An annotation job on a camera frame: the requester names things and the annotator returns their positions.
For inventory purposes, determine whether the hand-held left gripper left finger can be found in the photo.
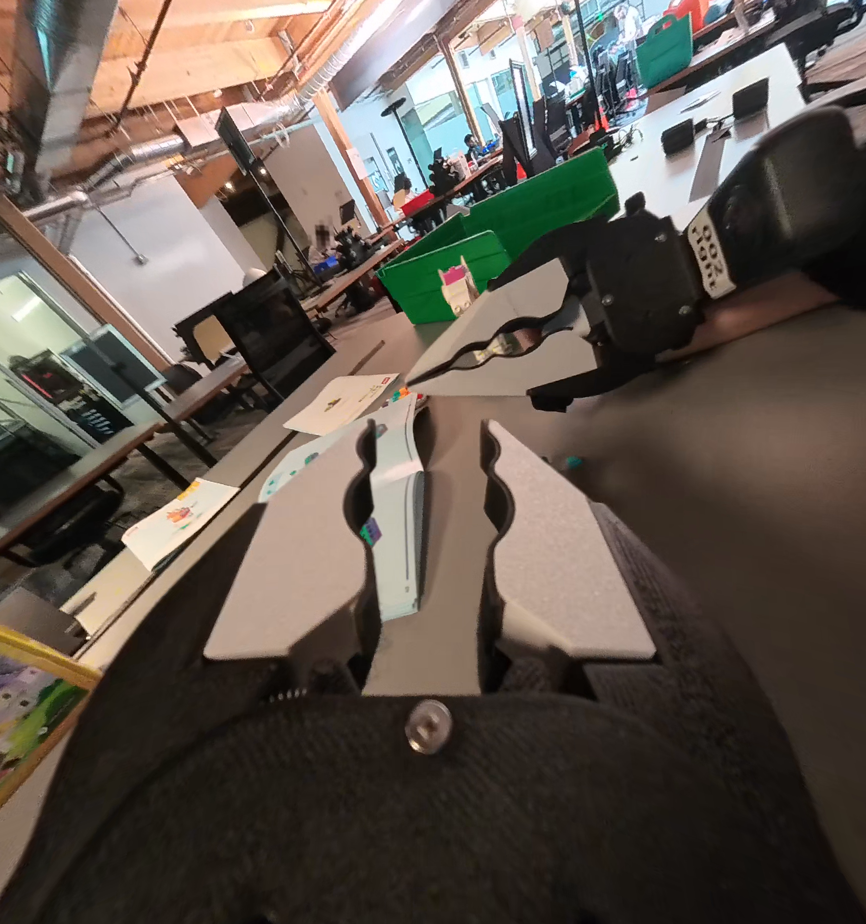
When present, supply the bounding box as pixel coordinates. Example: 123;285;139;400
204;419;382;687

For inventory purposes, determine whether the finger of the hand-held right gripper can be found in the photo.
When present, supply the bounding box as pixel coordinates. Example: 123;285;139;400
404;258;574;384
406;328;601;398

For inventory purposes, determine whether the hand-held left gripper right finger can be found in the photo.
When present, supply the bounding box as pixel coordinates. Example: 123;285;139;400
480;419;658;661

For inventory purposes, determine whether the pink and white lego model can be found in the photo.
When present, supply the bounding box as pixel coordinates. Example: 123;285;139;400
437;255;482;320

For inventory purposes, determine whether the yellow-edged lego set box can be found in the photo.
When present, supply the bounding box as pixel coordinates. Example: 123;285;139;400
0;611;104;843

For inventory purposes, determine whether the person's right hand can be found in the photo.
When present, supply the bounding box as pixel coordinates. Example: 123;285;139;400
653;278;845;363

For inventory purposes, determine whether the green plastic bin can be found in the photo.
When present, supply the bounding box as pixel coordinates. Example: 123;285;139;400
464;146;620;262
375;213;513;327

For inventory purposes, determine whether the white booklet with orange picture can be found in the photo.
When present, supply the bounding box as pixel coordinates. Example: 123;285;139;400
120;477;241;573

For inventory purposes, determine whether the open light blue instruction booklet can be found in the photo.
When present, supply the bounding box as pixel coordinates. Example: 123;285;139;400
258;393;428;623

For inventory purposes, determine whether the black floor lamp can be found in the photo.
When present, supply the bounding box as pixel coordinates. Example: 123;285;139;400
380;100;425;226

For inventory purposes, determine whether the white booklet with yellow picture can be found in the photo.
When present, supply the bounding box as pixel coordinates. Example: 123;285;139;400
282;373;407;437

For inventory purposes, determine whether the green fabric bag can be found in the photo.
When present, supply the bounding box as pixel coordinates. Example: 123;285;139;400
634;12;695;89

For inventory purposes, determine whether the brown wooden table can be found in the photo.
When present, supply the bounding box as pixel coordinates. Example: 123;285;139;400
0;421;222;580

